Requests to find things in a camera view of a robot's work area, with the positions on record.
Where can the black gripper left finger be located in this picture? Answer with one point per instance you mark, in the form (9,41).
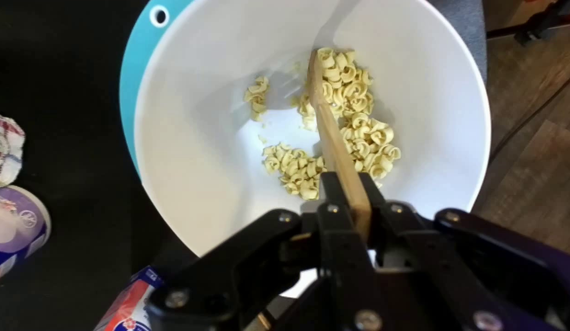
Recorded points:
(351,298)

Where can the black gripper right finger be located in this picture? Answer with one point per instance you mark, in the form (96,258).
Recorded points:
(445,289)

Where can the wooden spoon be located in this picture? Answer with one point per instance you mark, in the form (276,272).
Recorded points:
(335,153)

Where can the white mixing bowl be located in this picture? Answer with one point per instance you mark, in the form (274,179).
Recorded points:
(204,85)

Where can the macaroni pasta pile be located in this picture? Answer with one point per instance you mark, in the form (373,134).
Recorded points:
(346,90)

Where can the sugar box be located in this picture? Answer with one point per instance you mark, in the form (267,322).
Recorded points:
(127,311)

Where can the disinfecting wipes canister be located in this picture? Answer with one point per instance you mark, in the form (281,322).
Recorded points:
(24,226)

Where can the round black table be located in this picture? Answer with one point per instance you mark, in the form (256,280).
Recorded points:
(59,72)

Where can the crumpled checkered cloth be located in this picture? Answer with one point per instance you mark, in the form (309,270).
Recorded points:
(11,147)

